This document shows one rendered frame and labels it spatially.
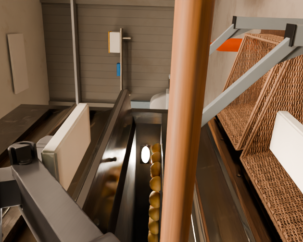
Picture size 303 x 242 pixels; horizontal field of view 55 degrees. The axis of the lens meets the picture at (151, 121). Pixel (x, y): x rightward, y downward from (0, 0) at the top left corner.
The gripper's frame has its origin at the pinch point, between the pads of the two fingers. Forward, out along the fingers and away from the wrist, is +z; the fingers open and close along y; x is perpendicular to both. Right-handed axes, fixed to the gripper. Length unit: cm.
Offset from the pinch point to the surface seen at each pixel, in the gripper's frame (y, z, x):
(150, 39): -21, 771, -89
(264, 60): 20.4, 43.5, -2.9
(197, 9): 0.9, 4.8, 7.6
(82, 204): -20, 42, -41
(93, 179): -19, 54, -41
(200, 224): 4.3, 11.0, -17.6
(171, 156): -0.2, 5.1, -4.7
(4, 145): -71, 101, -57
